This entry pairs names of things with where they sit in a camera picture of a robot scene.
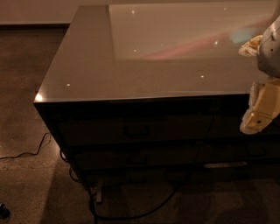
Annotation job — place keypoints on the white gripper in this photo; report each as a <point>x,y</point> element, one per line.
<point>269,55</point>

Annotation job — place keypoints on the grey drawer cabinet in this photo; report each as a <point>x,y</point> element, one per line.
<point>158,59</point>

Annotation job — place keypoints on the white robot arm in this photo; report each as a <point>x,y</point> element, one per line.
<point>268,57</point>

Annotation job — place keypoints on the black plug on floor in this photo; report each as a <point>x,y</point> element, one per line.
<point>4,212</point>

